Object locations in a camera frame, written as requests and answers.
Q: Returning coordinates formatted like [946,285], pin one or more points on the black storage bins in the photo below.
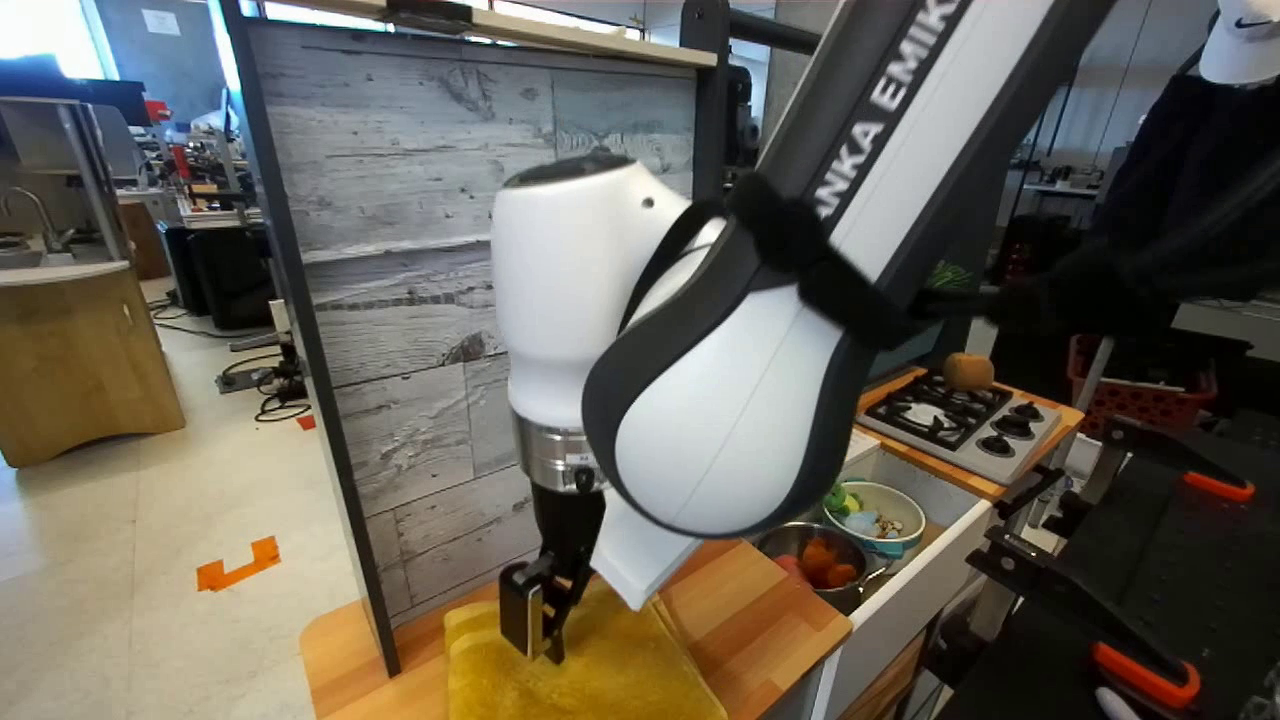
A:
[222,275]

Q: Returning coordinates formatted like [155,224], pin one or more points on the toy stove top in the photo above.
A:
[954,416]

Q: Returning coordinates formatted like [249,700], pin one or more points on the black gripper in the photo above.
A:
[568,532]

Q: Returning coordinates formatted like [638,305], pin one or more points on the black perforated board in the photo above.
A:
[1186,587]

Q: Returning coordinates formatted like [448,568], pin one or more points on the green yellow plush toy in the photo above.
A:
[840,504]

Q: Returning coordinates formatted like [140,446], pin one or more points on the wooden shelf board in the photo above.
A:
[535,31]

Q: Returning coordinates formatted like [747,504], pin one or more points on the orange plush toy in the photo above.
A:
[829,560]

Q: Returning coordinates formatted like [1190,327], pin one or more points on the green patterned bowl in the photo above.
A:
[906,526]

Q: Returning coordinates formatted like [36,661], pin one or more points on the red plastic basket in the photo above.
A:
[1144,400]

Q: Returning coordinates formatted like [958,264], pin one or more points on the black jacket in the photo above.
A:
[1203,162]

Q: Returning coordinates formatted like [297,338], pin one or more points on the grey wood-plank panel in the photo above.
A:
[403,201]

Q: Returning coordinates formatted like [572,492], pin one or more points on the steel bowl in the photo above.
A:
[782,548]

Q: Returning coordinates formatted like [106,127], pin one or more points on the wooden cabinet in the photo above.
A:
[83,361]

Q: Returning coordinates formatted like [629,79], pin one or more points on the yellow towel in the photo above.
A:
[625,682]

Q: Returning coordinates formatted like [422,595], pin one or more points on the brown round ball toy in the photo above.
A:
[971,369]

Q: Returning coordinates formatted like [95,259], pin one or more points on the white sink unit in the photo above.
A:
[922,587]

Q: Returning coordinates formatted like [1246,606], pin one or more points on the black metal frame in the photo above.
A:
[286,264]

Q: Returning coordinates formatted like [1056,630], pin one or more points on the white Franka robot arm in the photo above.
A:
[723,413]

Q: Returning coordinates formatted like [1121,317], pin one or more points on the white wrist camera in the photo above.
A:
[641,553]

